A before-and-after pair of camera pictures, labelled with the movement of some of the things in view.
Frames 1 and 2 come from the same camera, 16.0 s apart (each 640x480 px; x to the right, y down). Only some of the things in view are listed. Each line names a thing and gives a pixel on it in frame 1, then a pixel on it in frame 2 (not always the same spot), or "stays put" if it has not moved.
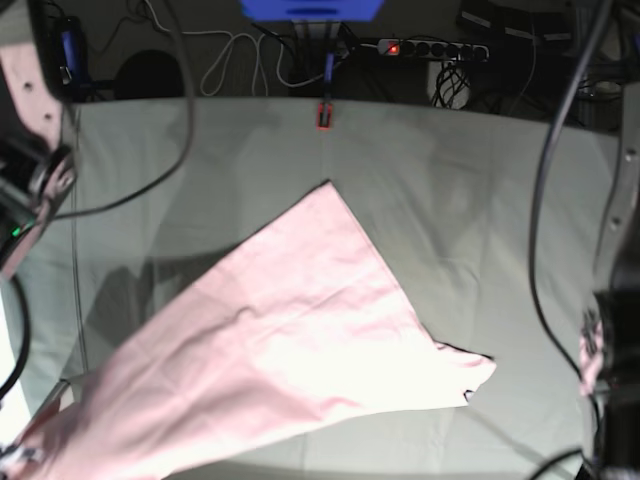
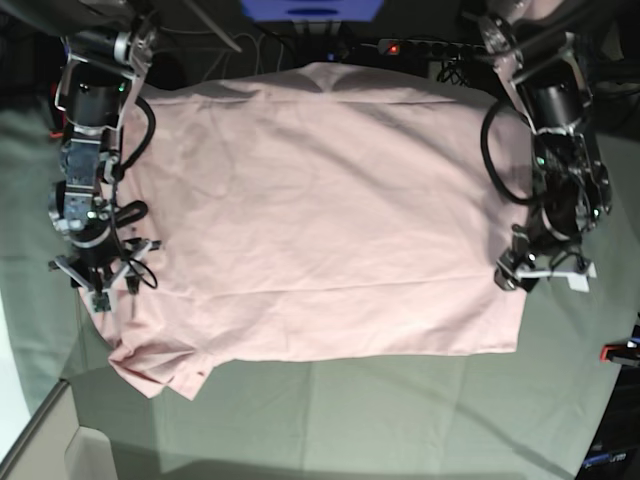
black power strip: [437, 49] stays put
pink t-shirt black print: [301, 333] -> [321, 212]
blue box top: [312, 10] stays put
